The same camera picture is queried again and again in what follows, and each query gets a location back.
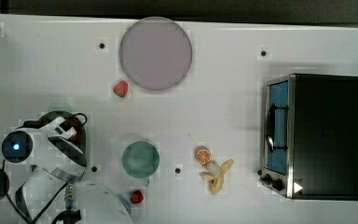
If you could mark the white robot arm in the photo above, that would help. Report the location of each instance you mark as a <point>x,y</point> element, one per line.
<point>56,192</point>

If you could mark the green round bowl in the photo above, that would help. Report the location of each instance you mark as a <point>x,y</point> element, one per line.
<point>140,159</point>

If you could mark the peeled toy banana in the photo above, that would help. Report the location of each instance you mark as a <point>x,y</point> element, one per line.
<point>214,174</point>

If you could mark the grey round plate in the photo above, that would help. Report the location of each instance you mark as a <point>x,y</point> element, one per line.
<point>155,53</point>

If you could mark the red plush ketchup bottle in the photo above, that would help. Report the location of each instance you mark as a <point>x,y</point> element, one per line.
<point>76,125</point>

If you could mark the black toaster oven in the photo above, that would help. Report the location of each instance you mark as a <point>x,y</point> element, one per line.
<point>310,137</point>

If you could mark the red toy strawberry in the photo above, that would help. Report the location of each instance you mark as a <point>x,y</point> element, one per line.
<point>121,89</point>
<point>137,197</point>

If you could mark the orange slice toy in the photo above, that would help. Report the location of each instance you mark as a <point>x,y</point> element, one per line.
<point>203,155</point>

